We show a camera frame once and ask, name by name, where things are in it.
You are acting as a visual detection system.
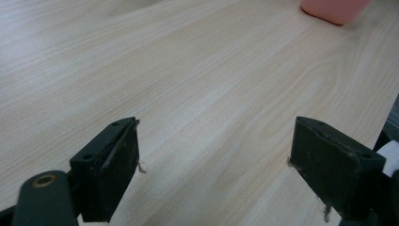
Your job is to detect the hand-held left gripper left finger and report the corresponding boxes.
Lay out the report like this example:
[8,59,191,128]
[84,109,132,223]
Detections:
[69,117,141,223]

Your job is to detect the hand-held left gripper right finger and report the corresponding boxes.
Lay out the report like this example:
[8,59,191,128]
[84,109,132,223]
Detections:
[289,116,387,222]

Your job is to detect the pink plastic container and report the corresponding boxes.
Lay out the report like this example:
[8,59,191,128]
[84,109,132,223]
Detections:
[300,0,373,26]

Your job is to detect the white rounded object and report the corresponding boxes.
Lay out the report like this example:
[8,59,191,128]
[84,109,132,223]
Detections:
[375,140,399,179]

